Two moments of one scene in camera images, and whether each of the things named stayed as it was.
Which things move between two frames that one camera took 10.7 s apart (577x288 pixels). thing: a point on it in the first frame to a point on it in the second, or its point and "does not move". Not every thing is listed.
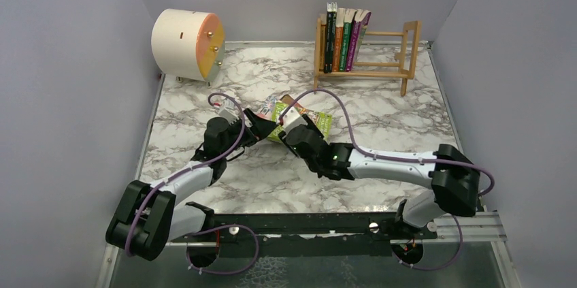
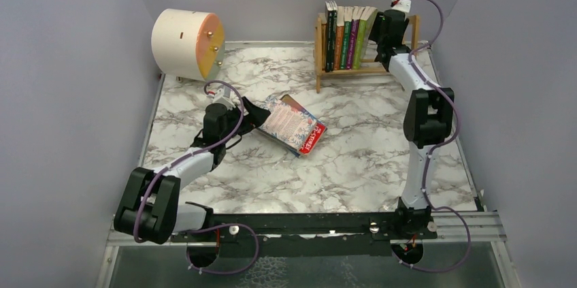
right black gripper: [294, 133] to [381, 33]
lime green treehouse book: [323, 122] to [364, 28]
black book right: [334, 8] does not move
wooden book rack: [405, 69] does not move
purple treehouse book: [360, 23] does not move
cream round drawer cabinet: [188, 44] does not move
